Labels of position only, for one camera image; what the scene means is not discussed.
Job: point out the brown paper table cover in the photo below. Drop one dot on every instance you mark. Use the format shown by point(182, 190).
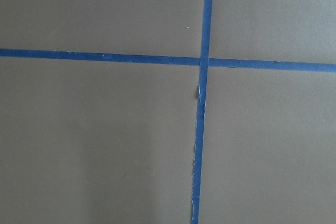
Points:
point(113, 142)

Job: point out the blue tape strip crosswise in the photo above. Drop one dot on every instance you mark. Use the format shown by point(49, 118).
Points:
point(170, 60)

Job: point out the blue tape strip lengthwise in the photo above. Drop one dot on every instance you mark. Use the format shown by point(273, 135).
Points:
point(201, 109)

